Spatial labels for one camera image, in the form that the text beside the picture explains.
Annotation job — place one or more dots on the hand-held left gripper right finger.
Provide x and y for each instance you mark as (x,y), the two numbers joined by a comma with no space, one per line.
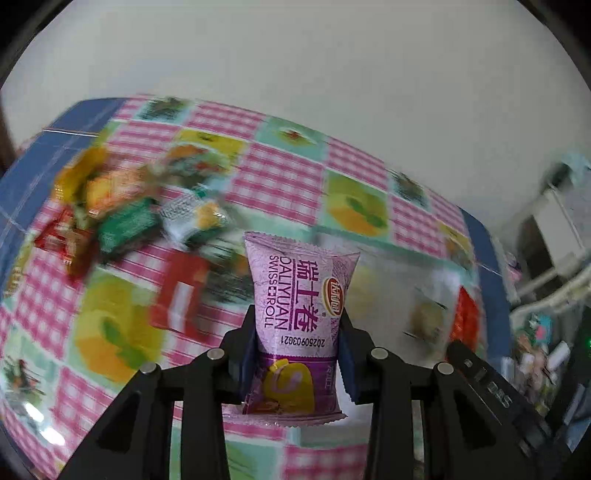
(350,369)

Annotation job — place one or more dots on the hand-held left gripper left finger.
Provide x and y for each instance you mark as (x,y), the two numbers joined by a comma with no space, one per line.
(249,346)

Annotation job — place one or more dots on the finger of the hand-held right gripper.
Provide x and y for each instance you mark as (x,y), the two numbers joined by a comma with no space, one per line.
(468,367)

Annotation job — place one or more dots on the red checkered foil packet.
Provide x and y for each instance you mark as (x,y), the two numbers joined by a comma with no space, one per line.
(466,314)

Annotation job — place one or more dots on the purple cake roll packet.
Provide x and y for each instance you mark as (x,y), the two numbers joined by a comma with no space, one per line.
(295,286)

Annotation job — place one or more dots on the shallow teal cardboard box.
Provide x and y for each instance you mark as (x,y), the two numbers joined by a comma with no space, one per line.
(392,295)

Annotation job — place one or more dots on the red box white stripe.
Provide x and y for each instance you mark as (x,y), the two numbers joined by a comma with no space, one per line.
(178,286)

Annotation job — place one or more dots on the dark green snack packet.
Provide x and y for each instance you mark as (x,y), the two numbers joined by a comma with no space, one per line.
(127,226)

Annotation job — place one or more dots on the orange cake roll packet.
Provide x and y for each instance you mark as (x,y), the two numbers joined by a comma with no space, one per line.
(115,191)

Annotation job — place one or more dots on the yellow snack packet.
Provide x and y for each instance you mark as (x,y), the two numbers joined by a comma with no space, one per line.
(76,177)

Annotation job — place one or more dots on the pile of photo cards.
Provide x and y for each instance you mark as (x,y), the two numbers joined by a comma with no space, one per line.
(535,332)

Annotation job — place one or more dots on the white green yellow packet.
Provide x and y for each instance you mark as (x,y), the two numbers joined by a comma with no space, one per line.
(191,217)

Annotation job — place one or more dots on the pink checked tablecloth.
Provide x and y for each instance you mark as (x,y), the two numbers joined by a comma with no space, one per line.
(286,184)

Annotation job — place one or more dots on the small red snack packet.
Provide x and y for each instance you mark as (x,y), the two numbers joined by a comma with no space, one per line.
(60,240)

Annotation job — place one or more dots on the teal cloth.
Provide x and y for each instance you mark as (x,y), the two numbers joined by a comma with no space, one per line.
(572,161)

